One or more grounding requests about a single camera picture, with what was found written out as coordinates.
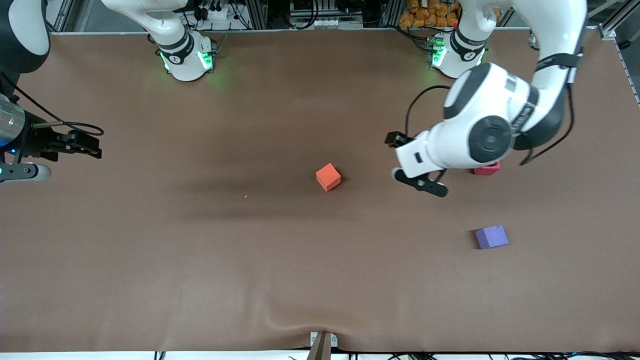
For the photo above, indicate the white terminal block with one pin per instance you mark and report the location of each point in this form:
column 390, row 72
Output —
column 320, row 23

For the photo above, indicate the red foam block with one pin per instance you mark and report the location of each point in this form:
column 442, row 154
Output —
column 487, row 171

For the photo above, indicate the purple foam block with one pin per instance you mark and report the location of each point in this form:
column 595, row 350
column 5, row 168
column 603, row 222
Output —
column 491, row 237

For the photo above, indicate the aluminium frame post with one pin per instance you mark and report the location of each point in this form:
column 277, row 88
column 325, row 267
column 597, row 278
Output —
column 62, row 17
column 392, row 12
column 620, row 17
column 256, row 14

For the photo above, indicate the silver table edge rail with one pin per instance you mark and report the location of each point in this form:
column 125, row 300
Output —
column 310, row 30

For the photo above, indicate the pile of orange items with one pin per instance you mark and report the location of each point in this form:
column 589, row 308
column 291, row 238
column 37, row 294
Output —
column 425, row 15

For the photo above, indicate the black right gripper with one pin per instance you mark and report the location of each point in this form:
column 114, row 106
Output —
column 36, row 140

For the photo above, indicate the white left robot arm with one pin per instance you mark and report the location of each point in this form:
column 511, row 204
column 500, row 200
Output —
column 500, row 100

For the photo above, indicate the white power strip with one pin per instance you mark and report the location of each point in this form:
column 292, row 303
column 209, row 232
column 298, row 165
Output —
column 220, row 13

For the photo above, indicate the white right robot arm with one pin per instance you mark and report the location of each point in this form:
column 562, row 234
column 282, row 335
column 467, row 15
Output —
column 175, row 50

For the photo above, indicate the orange foam block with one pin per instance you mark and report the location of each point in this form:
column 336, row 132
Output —
column 328, row 176

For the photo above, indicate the metal clamp bracket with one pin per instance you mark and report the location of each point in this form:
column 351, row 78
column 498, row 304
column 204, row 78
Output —
column 334, row 341

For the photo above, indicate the brown table cover cloth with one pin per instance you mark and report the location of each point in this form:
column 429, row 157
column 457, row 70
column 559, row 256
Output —
column 320, row 260

